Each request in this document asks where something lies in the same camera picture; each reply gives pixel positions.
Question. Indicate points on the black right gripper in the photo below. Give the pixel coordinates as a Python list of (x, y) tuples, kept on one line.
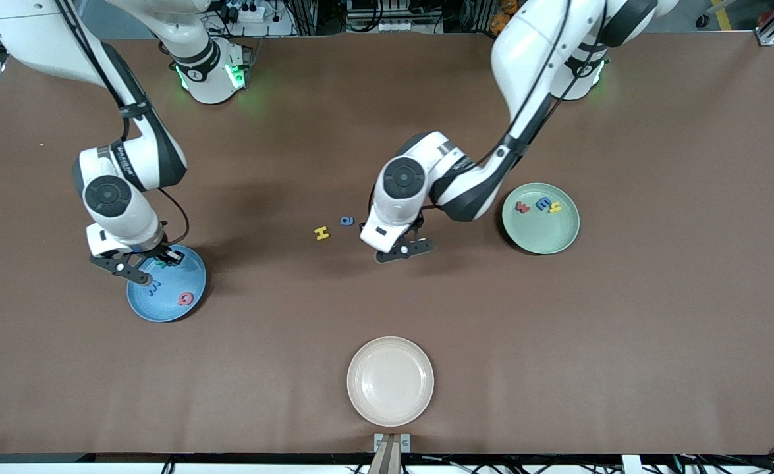
[(157, 253)]

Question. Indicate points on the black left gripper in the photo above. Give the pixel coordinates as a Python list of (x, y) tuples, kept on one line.
[(417, 222)]

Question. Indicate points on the blue letter W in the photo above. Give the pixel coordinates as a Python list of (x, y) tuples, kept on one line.
[(154, 288)]

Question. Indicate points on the red letter Q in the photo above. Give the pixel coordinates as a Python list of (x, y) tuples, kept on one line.
[(186, 299)]

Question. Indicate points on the red letter w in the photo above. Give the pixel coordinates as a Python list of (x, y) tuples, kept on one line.
[(523, 207)]

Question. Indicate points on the blue letter e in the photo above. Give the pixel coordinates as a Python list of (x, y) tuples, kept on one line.
[(543, 204)]

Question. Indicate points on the yellow lowercase letter h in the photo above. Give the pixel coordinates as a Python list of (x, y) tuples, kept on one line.
[(556, 208)]

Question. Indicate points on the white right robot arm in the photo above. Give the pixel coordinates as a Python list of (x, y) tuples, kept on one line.
[(123, 217)]

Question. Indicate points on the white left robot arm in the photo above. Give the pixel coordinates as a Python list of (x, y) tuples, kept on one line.
[(525, 59)]

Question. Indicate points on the blue plate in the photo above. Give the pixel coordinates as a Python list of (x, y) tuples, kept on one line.
[(169, 309)]

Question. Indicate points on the yellow uppercase letter H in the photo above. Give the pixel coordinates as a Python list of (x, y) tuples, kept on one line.
[(321, 232)]

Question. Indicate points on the green plate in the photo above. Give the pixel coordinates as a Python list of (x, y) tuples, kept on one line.
[(541, 234)]

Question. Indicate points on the beige plate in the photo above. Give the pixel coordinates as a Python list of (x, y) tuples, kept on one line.
[(390, 382)]

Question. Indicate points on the brown table cover sheet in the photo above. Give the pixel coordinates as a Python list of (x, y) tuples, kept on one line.
[(558, 329)]

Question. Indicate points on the black electronics rack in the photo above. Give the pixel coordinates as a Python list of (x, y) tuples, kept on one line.
[(393, 13)]

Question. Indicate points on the bag of orange items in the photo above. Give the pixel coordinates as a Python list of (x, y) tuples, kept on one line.
[(502, 13)]

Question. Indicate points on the white power strip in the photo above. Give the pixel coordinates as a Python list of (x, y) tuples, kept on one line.
[(255, 12)]

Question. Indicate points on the black caster wheel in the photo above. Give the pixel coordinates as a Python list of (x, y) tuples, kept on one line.
[(703, 20)]

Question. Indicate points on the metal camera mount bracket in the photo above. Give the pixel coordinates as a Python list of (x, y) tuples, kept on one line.
[(392, 454)]

